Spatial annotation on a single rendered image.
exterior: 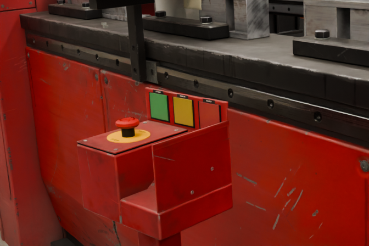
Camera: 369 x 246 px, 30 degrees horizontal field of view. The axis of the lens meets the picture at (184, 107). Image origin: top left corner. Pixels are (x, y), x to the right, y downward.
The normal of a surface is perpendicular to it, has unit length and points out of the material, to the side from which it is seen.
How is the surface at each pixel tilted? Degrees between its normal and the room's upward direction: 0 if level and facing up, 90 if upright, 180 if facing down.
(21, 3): 90
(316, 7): 90
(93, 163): 90
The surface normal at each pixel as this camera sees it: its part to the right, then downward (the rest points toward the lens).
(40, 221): 0.53, 0.18
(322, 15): -0.85, 0.18
